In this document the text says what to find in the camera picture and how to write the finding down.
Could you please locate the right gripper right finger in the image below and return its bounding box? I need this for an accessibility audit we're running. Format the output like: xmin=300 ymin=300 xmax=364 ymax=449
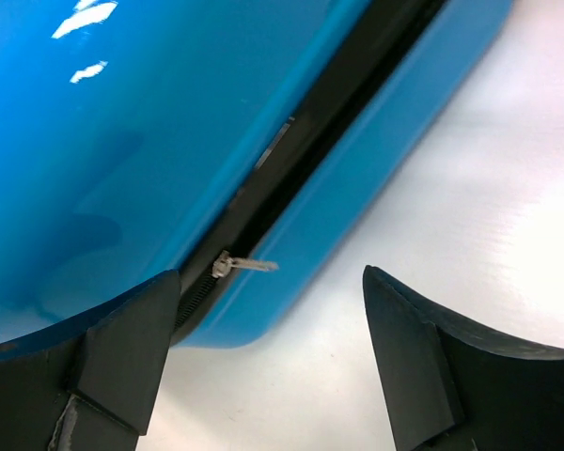
xmin=363 ymin=266 xmax=564 ymax=450

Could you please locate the silver zipper pull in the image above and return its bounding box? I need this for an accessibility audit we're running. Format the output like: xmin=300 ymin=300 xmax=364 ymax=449
xmin=211 ymin=250 xmax=279 ymax=279

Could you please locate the blue kids suitcase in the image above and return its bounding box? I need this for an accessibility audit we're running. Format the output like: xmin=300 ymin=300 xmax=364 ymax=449
xmin=0 ymin=1 xmax=512 ymax=349

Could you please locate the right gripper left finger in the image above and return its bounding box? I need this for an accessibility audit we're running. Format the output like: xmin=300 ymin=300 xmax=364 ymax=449
xmin=0 ymin=271 xmax=180 ymax=450

